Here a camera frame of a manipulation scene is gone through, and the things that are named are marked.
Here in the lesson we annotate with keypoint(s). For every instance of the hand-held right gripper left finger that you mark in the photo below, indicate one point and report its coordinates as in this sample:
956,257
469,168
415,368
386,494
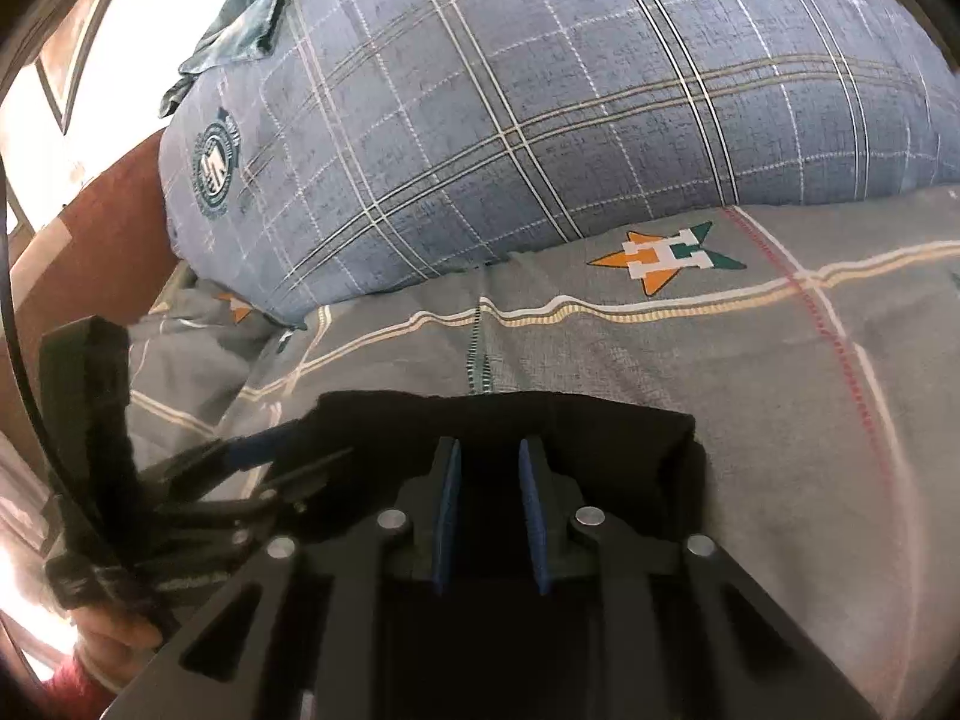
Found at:
448,517

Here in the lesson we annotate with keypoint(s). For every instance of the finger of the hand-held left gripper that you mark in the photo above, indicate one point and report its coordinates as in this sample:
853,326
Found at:
300,476
255,450

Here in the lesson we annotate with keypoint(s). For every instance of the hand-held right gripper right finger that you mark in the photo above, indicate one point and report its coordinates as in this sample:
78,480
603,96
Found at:
536,517

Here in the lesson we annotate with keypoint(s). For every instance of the black pants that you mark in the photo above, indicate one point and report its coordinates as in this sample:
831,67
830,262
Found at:
615,450

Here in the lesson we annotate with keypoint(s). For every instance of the person's left hand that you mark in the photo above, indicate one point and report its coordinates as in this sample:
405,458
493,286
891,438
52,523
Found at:
112,645

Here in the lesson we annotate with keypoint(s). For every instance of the brown headboard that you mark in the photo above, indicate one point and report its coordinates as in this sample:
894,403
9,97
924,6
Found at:
112,225

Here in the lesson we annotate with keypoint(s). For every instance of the grey printed bed sheet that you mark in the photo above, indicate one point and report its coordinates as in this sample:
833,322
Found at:
750,360

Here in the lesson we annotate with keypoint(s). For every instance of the blue plaid pillow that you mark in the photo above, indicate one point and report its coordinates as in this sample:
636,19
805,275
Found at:
525,90

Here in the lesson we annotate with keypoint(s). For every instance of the dark frame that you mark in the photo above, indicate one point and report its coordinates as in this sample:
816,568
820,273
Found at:
64,109

